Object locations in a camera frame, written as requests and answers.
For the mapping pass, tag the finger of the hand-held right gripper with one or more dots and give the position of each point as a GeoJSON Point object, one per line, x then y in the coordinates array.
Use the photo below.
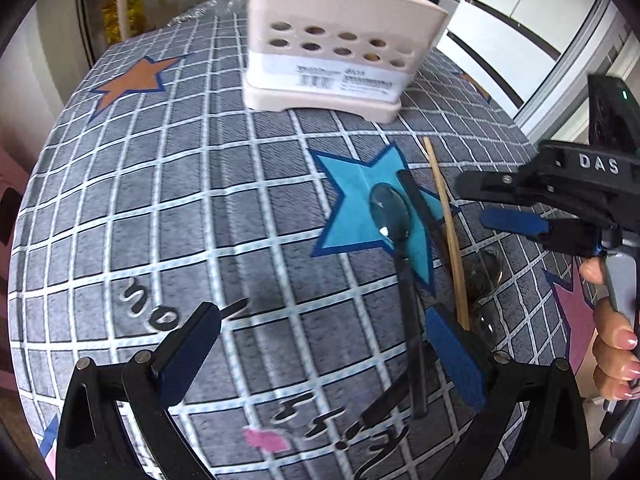
{"type": "Point", "coordinates": [515, 222]}
{"type": "Point", "coordinates": [495, 187]}

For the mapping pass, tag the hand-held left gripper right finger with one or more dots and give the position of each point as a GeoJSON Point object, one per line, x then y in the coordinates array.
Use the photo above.
{"type": "Point", "coordinates": [457, 360]}

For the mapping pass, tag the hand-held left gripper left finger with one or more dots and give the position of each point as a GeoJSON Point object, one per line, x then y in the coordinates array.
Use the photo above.
{"type": "Point", "coordinates": [187, 355]}

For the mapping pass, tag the wooden chopstick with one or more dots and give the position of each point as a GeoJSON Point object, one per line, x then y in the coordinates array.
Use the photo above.
{"type": "Point", "coordinates": [449, 232]}

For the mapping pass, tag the black plastic spoon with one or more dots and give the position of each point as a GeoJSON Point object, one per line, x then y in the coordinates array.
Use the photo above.
{"type": "Point", "coordinates": [390, 207]}

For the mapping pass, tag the beige perforated utensil holder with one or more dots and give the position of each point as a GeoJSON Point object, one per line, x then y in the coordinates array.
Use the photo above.
{"type": "Point", "coordinates": [340, 45]}

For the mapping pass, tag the person's right hand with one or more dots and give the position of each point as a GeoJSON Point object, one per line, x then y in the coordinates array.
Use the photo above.
{"type": "Point", "coordinates": [617, 355]}

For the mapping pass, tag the grey checked star tablecloth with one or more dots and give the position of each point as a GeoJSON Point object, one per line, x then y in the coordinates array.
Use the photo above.
{"type": "Point", "coordinates": [200, 185]}

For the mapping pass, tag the white refrigerator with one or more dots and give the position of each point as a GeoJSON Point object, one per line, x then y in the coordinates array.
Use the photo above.
{"type": "Point", "coordinates": [525, 10]}

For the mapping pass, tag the yellow packaged goods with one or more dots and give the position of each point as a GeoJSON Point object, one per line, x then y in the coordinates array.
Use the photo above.
{"type": "Point", "coordinates": [120, 15]}

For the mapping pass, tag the silver sliding door frame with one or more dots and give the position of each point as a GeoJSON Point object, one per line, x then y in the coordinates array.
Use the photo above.
{"type": "Point", "coordinates": [575, 75]}

